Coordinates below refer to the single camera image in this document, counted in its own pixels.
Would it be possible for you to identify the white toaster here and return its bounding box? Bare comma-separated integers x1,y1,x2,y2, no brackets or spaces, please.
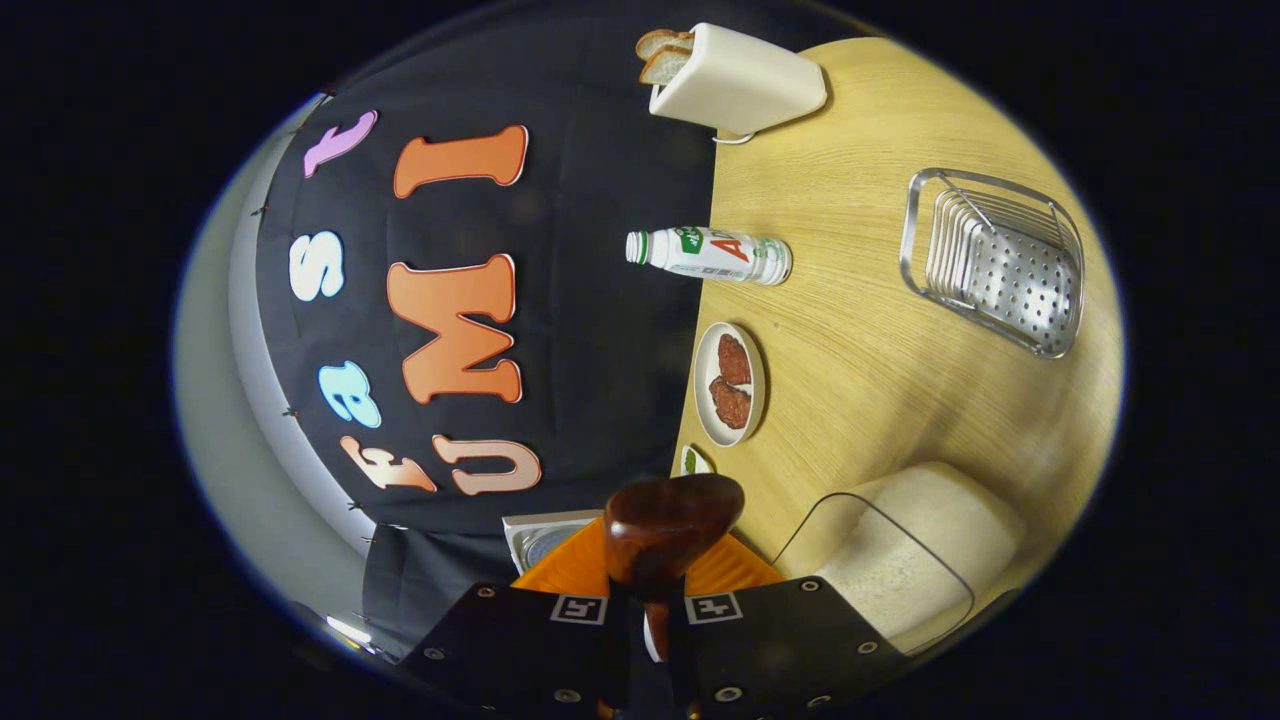
648,22,830,138

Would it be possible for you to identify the white labelled drink bottle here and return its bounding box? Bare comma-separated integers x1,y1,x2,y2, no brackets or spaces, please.
625,225,794,288

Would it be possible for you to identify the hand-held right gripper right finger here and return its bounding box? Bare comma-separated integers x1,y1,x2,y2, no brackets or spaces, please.
664,532,907,720

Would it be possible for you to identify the white rice cooker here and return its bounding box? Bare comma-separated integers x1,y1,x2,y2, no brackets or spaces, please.
501,509,607,577

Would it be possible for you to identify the red meat piece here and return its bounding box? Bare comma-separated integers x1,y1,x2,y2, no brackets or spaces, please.
708,376,753,431
716,333,753,387

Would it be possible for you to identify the brown wooden spoon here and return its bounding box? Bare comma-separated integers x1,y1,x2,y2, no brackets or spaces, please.
602,473,747,663

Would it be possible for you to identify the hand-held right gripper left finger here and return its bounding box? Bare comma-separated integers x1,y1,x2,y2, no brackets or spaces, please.
400,515,647,720

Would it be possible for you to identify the black backdrop cloth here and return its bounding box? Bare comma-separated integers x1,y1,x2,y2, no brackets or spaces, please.
255,0,851,656

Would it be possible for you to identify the metal chopstick holder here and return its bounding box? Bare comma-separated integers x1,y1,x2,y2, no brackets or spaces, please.
897,166,1087,361

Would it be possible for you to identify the white oval plate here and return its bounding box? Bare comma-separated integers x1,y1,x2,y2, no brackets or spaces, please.
692,320,768,449

